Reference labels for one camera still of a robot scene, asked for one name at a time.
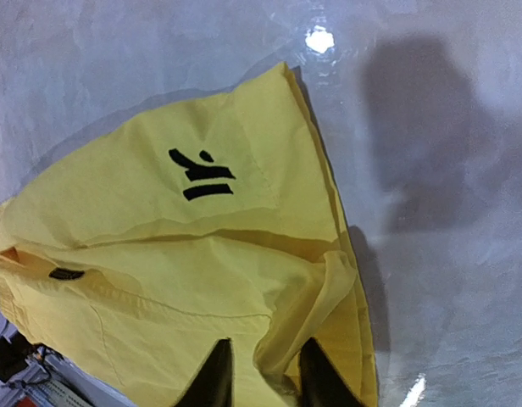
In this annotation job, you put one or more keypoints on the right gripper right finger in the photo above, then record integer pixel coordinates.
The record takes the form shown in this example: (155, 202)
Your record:
(321, 384)

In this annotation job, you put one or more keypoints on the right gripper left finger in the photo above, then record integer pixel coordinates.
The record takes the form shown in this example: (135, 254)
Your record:
(212, 386)

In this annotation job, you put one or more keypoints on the yellow garment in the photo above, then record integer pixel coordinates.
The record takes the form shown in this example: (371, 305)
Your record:
(204, 219)

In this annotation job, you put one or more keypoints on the aluminium front rail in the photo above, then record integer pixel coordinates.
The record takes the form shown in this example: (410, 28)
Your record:
(52, 380)

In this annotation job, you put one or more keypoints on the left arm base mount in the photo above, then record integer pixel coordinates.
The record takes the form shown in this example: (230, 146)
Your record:
(15, 351)

